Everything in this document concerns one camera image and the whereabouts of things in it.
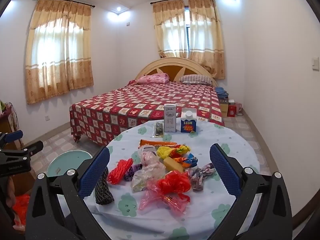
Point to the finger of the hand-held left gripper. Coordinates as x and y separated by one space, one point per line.
32 147
13 135

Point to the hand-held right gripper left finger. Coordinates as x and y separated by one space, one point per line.
96 172

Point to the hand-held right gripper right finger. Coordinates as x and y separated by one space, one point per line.
223 172

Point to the black white patterned bag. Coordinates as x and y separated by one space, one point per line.
103 190

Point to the grey purple patterned bag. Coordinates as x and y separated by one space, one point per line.
197 177

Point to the teal round waste bin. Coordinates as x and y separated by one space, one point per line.
65 162

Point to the purple wrapper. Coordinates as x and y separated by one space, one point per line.
131 172

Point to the orange blue wrapper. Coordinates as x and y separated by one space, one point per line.
188 161

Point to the clear bag yellow blue print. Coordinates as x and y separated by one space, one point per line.
142 180

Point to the yellow block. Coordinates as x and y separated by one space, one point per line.
172 165

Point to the clear plastic bag red print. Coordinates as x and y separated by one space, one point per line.
147 155

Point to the yellow red plastic bag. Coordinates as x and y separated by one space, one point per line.
165 152

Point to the pink plastic bag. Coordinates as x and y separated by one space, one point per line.
152 201

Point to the long orange wrapper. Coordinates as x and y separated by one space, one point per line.
160 143

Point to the person's left hand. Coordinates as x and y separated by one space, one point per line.
11 191

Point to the wooden cabinet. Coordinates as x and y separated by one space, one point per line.
7 123

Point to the red plastic bag on floor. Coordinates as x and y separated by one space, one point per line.
21 205

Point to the blue white drink carton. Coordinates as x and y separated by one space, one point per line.
188 126

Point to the small red box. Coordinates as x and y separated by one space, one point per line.
232 111

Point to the cardboard box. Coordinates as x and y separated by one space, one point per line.
224 107

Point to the round table with green-print cloth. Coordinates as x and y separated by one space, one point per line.
150 222

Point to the grey white milk carton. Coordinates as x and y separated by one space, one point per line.
170 120

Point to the clear small snack packet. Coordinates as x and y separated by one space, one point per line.
158 130

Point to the stack of blue folded cloths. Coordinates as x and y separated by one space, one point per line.
222 92

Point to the bed with red patterned cover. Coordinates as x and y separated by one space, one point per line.
140 105

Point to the wide beige patterned curtain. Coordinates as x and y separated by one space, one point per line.
60 55

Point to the striped pillow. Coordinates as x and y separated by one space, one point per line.
196 78

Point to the pink pillow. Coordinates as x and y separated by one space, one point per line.
152 78

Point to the beige wooden headboard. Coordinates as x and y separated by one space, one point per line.
170 70

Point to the window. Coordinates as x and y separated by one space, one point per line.
187 30

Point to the lit ceiling spotlight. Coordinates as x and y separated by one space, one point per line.
118 8

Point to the white wall switch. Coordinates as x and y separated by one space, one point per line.
315 63

